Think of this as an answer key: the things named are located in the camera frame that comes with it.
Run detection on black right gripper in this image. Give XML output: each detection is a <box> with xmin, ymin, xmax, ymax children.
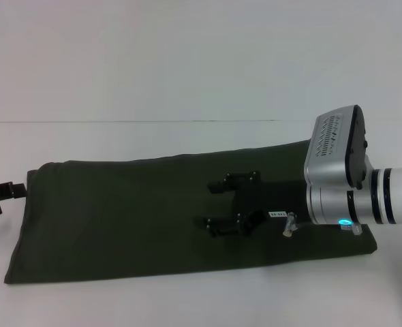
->
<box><xmin>195</xmin><ymin>171</ymin><xmax>311</xmax><ymax>238</ymax></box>

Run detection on dark green t-shirt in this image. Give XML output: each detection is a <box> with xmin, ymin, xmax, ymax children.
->
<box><xmin>3</xmin><ymin>138</ymin><xmax>378</xmax><ymax>285</ymax></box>

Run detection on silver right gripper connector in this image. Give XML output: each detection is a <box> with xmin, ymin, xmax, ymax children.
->
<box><xmin>281</xmin><ymin>211</ymin><xmax>300</xmax><ymax>238</ymax></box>

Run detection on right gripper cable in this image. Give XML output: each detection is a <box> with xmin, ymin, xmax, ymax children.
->
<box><xmin>295</xmin><ymin>220</ymin><xmax>364</xmax><ymax>237</ymax></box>

